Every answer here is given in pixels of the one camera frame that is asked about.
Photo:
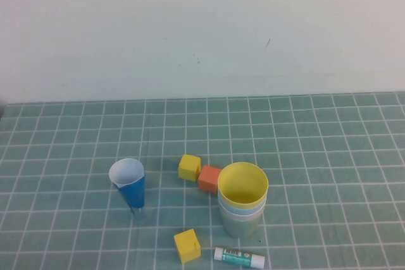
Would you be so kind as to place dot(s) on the green plastic cup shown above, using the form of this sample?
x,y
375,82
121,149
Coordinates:
x,y
240,229

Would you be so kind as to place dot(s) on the yellow cube with notch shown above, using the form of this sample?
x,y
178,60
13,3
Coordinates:
x,y
186,244

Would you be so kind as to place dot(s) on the pink plastic cup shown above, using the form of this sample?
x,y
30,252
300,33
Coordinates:
x,y
240,217

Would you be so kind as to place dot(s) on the orange cube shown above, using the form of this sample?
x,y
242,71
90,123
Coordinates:
x,y
207,180

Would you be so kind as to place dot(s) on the plain yellow cube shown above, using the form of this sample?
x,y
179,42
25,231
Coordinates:
x,y
188,169

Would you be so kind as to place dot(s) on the yellow plastic cup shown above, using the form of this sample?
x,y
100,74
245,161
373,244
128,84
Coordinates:
x,y
240,187

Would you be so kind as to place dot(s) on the blue paper cone cup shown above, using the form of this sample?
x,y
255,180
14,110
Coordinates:
x,y
133,194

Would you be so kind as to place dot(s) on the light blue plastic cup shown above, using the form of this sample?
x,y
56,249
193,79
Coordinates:
x,y
225,204

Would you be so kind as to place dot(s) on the green grid table mat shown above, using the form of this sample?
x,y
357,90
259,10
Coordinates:
x,y
95,131

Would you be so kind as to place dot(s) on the white green glue stick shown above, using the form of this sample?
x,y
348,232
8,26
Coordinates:
x,y
237,255

